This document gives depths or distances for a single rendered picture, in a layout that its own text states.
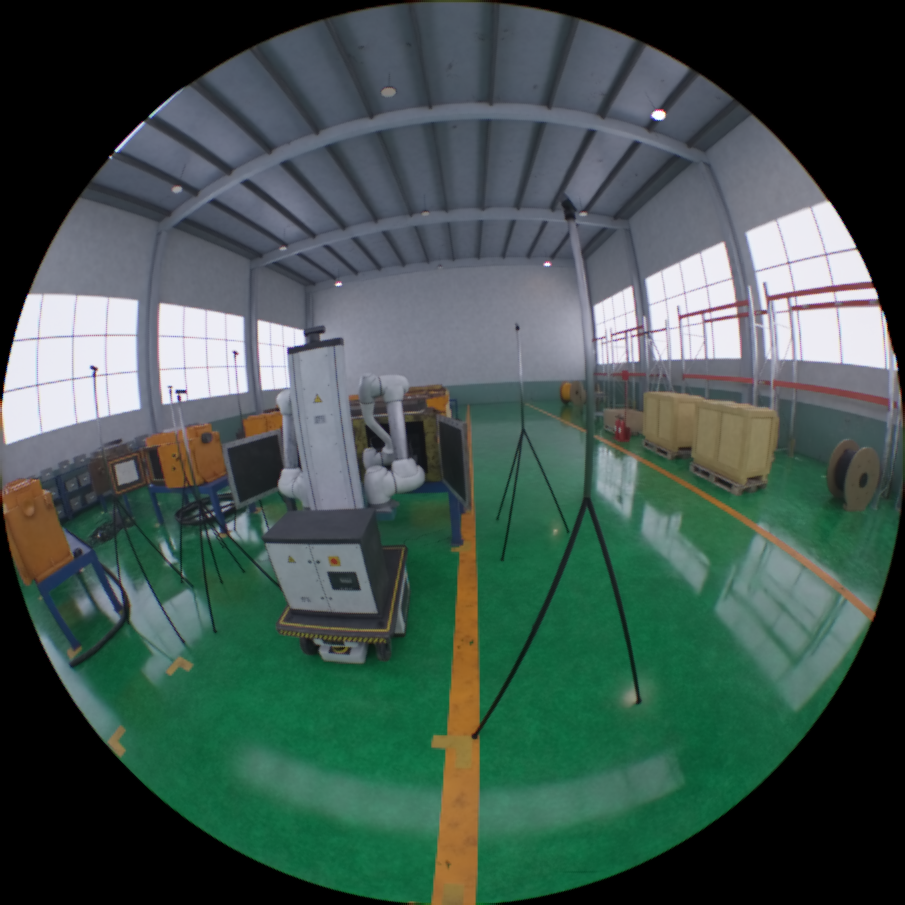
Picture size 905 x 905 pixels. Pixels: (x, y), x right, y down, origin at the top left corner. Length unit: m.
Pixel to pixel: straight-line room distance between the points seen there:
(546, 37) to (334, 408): 8.37
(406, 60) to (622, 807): 9.88
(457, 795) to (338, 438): 1.86
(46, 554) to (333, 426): 3.00
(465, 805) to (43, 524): 3.48
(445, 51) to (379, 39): 1.40
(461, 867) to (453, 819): 0.24
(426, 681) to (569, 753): 0.83
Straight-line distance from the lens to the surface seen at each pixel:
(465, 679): 1.76
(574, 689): 1.75
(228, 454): 2.70
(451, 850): 1.48
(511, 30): 8.33
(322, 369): 1.72
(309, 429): 1.77
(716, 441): 4.92
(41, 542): 3.46
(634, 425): 7.96
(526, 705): 1.68
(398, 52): 8.42
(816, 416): 8.71
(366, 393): 1.89
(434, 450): 2.48
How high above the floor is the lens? 1.48
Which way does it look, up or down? 14 degrees down
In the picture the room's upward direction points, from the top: 4 degrees counter-clockwise
